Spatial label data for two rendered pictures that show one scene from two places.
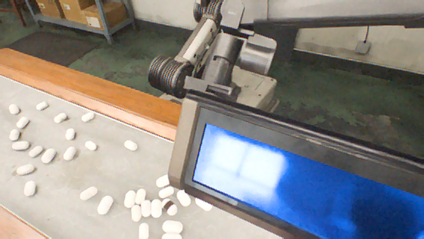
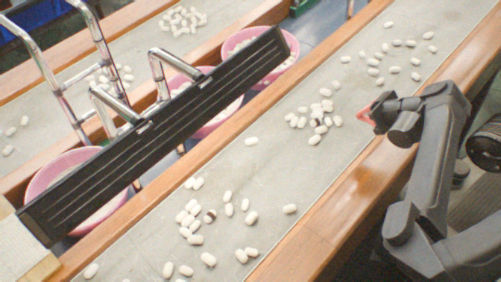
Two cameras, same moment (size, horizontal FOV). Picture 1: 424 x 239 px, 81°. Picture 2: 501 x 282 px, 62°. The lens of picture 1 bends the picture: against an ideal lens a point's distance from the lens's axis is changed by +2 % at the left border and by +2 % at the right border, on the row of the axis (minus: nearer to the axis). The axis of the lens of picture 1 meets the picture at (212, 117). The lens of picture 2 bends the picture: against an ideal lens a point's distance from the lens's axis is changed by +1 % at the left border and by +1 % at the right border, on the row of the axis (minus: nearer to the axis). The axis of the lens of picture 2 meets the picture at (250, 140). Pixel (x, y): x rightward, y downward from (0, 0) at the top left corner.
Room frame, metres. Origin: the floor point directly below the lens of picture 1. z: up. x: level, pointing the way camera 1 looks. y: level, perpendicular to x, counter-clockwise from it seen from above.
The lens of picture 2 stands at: (0.34, -0.74, 1.64)
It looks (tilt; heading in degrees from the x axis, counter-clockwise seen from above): 49 degrees down; 110
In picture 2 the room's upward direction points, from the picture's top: 5 degrees counter-clockwise
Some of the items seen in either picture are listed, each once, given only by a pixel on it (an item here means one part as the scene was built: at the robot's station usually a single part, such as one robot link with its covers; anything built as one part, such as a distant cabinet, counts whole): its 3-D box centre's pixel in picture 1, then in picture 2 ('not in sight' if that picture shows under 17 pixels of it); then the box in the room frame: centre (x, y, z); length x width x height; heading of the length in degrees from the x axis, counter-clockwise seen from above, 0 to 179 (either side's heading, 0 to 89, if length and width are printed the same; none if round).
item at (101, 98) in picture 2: not in sight; (168, 151); (-0.06, -0.22, 0.90); 0.20 x 0.19 x 0.45; 64
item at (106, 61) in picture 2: not in sight; (74, 80); (-0.42, -0.05, 0.90); 0.20 x 0.19 x 0.45; 64
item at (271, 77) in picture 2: not in sight; (260, 60); (-0.01, 0.36, 0.72); 0.27 x 0.27 x 0.10
